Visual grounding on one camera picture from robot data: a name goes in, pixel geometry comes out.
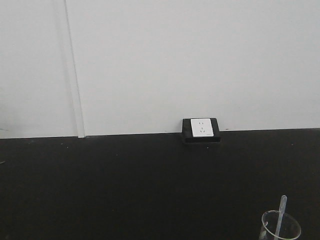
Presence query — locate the clear plastic pipette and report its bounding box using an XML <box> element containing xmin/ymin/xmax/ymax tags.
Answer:
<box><xmin>274</xmin><ymin>195</ymin><xmax>288</xmax><ymax>240</ymax></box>

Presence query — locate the clear glass beaker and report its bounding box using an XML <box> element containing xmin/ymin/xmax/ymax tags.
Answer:
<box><xmin>258</xmin><ymin>210</ymin><xmax>302</xmax><ymax>240</ymax></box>

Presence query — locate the white wall power socket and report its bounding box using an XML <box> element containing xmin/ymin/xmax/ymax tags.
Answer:
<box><xmin>190</xmin><ymin>118</ymin><xmax>214</xmax><ymax>138</ymax></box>

